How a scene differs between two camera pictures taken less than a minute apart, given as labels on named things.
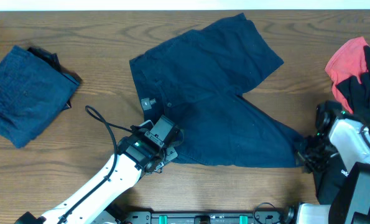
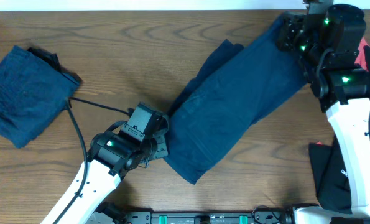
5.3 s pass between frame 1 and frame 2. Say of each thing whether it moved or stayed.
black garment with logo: stayed
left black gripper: moved
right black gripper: moved
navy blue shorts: moved
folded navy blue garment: stayed
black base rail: stayed
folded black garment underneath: stayed
